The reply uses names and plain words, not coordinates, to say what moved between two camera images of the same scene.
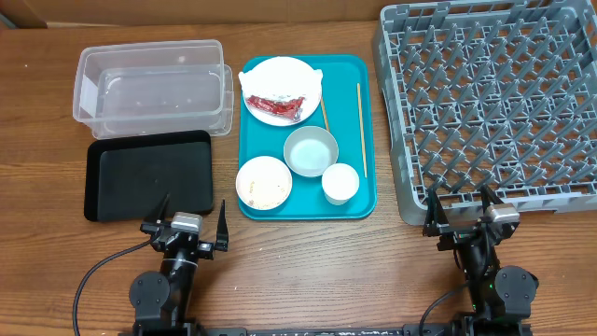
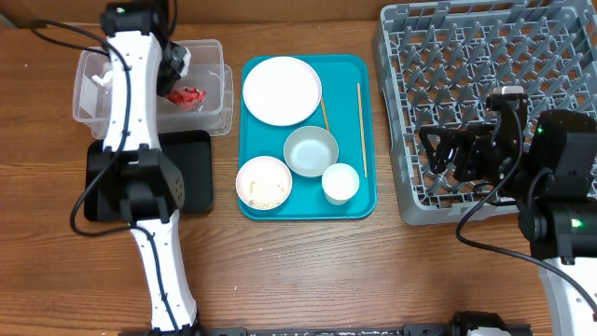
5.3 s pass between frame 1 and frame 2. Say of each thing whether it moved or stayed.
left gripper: moved
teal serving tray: stayed
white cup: stayed
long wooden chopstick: stayed
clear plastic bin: stayed
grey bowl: stayed
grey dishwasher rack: stayed
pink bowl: stayed
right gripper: moved
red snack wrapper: moved
